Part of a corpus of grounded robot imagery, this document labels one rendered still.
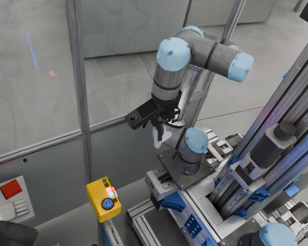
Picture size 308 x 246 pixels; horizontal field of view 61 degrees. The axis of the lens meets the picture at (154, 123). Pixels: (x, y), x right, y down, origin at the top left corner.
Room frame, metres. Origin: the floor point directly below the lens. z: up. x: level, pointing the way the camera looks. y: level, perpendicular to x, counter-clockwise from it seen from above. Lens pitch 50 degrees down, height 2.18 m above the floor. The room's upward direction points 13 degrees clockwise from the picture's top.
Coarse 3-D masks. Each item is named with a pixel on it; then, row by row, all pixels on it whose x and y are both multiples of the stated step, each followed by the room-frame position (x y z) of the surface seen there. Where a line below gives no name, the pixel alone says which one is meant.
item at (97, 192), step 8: (88, 184) 0.50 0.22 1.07; (96, 184) 0.51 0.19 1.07; (88, 192) 0.47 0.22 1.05; (96, 192) 0.47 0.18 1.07; (104, 192) 0.48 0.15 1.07; (112, 192) 0.49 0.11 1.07; (96, 200) 0.44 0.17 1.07; (112, 200) 0.45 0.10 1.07; (96, 208) 0.41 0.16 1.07; (104, 208) 0.41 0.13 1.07; (112, 208) 0.42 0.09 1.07; (120, 208) 0.44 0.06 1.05; (104, 216) 0.39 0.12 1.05; (112, 216) 0.41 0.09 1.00
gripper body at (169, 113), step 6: (180, 96) 0.56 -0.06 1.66; (162, 102) 0.51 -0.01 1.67; (168, 102) 0.51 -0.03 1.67; (174, 102) 0.55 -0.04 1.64; (168, 108) 0.54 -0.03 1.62; (174, 108) 0.55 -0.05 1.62; (162, 114) 0.51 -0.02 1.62; (168, 114) 0.52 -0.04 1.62; (174, 114) 0.53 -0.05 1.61; (150, 120) 0.52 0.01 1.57; (156, 120) 0.50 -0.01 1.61; (162, 120) 0.51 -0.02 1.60; (168, 120) 0.54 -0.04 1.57; (174, 120) 0.54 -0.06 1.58
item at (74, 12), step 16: (240, 0) 1.36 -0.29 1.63; (80, 16) 0.84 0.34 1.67; (80, 32) 0.84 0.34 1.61; (80, 48) 0.83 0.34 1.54; (80, 64) 0.83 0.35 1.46; (80, 80) 0.83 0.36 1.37; (208, 80) 1.36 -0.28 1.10; (80, 96) 0.82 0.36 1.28; (80, 112) 0.81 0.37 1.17; (96, 128) 0.87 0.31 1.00; (48, 144) 0.70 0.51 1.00; (0, 160) 0.56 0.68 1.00; (16, 160) 0.59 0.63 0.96
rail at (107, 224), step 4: (108, 220) 0.44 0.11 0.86; (104, 224) 0.42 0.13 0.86; (108, 224) 0.42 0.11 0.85; (112, 224) 0.42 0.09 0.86; (104, 228) 0.42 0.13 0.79; (108, 228) 0.40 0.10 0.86; (112, 228) 0.40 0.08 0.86; (108, 232) 0.38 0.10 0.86; (116, 232) 0.39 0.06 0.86; (108, 236) 0.38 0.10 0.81; (112, 236) 0.37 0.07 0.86; (116, 236) 0.37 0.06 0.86; (112, 240) 0.35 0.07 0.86; (120, 240) 0.36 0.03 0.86; (112, 244) 0.34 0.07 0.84; (116, 244) 0.34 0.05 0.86; (120, 244) 0.34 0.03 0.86
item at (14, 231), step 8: (0, 224) 0.18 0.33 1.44; (8, 224) 0.18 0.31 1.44; (16, 224) 0.18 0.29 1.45; (0, 232) 0.16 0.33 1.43; (8, 232) 0.16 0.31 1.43; (16, 232) 0.17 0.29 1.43; (24, 232) 0.17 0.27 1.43; (32, 232) 0.17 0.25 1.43; (0, 240) 0.15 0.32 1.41; (8, 240) 0.15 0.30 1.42; (16, 240) 0.15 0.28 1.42; (24, 240) 0.16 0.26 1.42; (32, 240) 0.16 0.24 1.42
